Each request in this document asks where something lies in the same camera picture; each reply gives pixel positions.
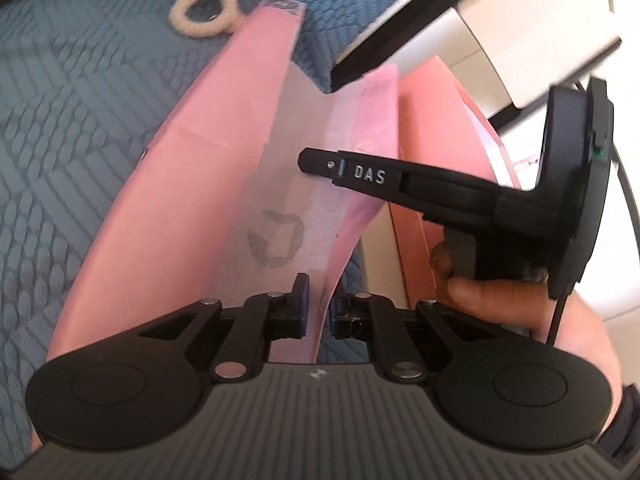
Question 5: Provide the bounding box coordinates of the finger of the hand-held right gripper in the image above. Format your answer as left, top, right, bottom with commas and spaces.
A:
298, 147, 406, 203

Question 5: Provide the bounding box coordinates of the blue quilted blanket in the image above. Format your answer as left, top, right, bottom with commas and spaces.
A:
0, 0, 468, 461

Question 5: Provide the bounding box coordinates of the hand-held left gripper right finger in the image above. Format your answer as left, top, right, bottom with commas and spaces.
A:
330, 291, 501, 381

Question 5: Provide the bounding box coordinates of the pink cardboard box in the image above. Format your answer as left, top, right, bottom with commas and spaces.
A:
392, 55, 521, 311

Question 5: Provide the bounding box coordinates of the person's right hand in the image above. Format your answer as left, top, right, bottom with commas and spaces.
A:
431, 240, 556, 343

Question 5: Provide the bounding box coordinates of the white folding chair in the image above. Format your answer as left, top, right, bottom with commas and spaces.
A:
330, 0, 623, 128

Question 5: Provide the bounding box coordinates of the person's right forearm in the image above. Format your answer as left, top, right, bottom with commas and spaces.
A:
552, 290, 626, 391

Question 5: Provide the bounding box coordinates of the cream fluffy hair tie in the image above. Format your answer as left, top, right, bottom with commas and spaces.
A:
169, 0, 241, 38

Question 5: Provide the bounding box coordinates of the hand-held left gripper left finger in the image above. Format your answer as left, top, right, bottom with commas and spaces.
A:
137, 272, 310, 381

